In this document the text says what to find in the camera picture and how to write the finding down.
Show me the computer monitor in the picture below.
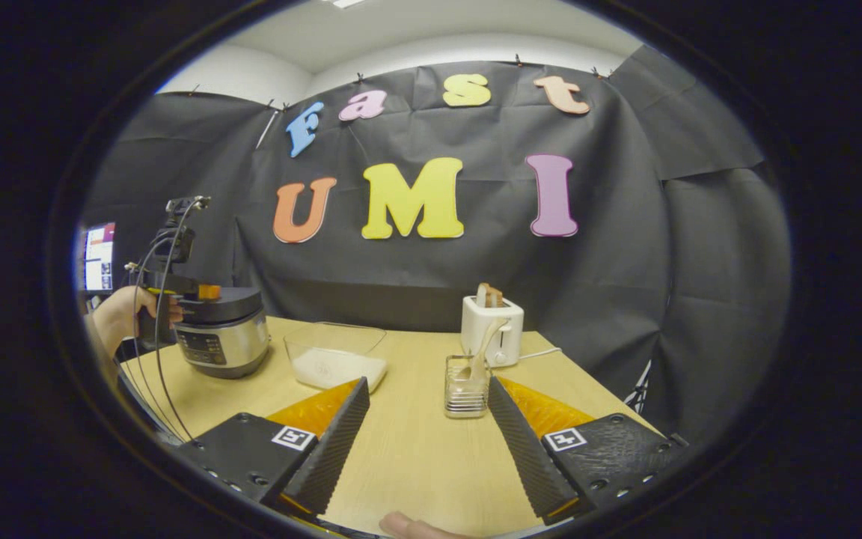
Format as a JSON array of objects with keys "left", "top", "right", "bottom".
[{"left": 83, "top": 222, "right": 116, "bottom": 293}]

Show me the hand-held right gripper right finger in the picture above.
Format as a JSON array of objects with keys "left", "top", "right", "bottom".
[{"left": 487, "top": 376, "right": 690, "bottom": 525}]

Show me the black silver rice cooker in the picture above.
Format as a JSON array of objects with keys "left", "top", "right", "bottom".
[{"left": 174, "top": 287, "right": 271, "bottom": 379}]

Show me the white rice heap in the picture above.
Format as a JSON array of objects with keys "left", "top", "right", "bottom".
[{"left": 291, "top": 348, "right": 388, "bottom": 395}]

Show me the clear plastic rice container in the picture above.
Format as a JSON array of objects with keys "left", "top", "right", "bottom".
[{"left": 284, "top": 322, "right": 388, "bottom": 395}]

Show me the wire chopstick holder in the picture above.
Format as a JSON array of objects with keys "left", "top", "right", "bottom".
[{"left": 444, "top": 355, "right": 492, "bottom": 418}]

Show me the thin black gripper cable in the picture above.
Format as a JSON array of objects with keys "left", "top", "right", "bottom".
[{"left": 130, "top": 198, "right": 211, "bottom": 442}]

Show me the black backdrop cloth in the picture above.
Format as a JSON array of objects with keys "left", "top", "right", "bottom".
[{"left": 79, "top": 45, "right": 792, "bottom": 442}]

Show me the white toaster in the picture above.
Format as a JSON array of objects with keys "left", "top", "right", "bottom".
[{"left": 461, "top": 294, "right": 525, "bottom": 368}]

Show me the wooden spoon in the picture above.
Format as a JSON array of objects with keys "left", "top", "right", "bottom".
[{"left": 461, "top": 320, "right": 511, "bottom": 383}]

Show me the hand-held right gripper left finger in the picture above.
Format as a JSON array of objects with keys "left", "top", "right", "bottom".
[{"left": 177, "top": 377, "right": 370, "bottom": 517}]

